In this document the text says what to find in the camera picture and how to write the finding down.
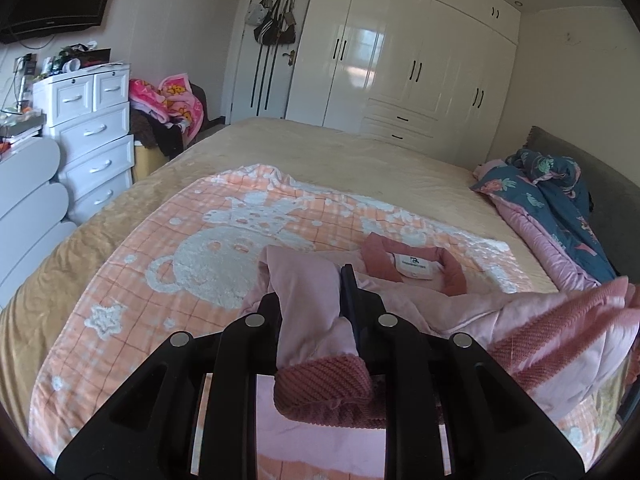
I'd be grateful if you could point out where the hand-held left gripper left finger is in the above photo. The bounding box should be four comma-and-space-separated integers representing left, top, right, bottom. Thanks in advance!
55, 292, 283, 480

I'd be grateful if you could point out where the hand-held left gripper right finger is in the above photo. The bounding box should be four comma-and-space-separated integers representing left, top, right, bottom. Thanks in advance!
339, 264, 586, 480

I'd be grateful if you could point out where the pink jacket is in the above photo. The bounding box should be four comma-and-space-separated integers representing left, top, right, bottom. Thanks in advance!
242, 234, 640, 471

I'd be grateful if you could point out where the dark clothes pile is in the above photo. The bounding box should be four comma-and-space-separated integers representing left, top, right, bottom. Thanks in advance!
130, 107, 188, 161

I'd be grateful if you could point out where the orange bear printed blanket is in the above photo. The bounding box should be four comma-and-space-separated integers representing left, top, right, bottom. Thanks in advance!
27, 162, 626, 476

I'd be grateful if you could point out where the bed with beige bedspread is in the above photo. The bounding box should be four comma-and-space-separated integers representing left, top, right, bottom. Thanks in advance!
0, 116, 640, 480

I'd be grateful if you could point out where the tan storage box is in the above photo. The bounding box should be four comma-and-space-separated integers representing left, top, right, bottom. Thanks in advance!
132, 145, 171, 183

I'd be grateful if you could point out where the blue and pink quilt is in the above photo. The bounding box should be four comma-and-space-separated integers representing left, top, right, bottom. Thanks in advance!
470, 147, 621, 293

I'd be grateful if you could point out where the pink cartoon blanket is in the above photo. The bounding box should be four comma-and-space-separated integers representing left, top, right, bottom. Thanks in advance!
129, 75, 206, 146

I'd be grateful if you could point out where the white door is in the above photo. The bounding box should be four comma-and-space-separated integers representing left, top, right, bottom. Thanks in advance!
227, 0, 313, 123

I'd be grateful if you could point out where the white drawer chest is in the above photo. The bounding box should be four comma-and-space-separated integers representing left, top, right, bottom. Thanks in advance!
32, 62, 136, 226

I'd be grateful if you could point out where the white curved cabinet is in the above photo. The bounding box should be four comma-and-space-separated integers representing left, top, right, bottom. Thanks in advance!
0, 135, 78, 301

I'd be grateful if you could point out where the white wardrobe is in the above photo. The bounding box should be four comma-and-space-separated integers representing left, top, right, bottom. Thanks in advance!
287, 0, 523, 163

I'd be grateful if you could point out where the dark brown bag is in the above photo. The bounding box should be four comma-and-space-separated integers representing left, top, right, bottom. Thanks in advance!
277, 0, 299, 43

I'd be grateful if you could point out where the black striped bag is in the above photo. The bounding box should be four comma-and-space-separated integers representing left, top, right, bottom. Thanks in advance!
253, 0, 283, 46

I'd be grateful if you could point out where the grey headboard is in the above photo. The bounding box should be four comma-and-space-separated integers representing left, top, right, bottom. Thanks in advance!
525, 125, 640, 286

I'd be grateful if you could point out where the stack of trays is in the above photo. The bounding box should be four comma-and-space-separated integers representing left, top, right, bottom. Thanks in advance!
0, 105, 48, 153

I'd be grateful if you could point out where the group of small bottles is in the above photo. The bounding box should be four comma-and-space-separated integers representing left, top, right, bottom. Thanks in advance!
40, 42, 113, 78

